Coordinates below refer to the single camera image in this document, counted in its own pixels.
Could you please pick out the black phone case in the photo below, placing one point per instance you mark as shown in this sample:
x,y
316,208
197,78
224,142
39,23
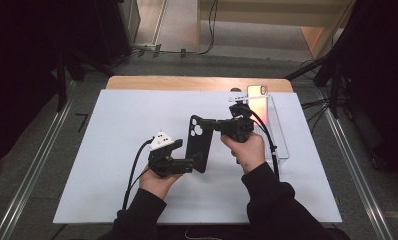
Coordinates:
x,y
200,146

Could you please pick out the beige wooden cabinet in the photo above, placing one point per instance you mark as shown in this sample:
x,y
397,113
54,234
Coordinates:
x,y
270,13

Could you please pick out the wooden table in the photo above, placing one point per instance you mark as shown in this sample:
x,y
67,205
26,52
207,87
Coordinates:
x,y
187,83

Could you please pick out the person's left hand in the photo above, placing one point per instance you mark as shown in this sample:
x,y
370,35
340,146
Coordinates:
x,y
158,185

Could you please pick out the person's right hand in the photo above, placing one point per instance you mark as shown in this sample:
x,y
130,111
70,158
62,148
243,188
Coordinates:
x,y
248,155

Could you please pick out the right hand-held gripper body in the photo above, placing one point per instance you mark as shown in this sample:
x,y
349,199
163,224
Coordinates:
x,y
240,128

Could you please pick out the shiny smartphone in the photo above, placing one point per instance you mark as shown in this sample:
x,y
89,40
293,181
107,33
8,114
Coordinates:
x,y
257,103

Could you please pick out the person's black clothing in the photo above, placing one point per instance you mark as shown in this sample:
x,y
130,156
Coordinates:
x,y
200,233

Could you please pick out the clear plastic tray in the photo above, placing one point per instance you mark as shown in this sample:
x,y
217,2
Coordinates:
x,y
278,133

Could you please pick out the metal floor rail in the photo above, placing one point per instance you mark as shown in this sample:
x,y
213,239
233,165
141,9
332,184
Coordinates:
x,y
30,173
357,166

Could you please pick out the black curtain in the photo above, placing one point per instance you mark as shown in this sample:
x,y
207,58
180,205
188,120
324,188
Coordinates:
x,y
380,66
27,66

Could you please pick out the black metal stand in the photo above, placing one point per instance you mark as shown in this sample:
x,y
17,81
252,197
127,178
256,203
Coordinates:
x,y
62,76
330,70

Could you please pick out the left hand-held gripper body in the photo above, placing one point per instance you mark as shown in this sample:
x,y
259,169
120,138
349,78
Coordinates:
x,y
163,160

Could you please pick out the white table cover sheet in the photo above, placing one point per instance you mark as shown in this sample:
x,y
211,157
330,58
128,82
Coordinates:
x,y
120,133

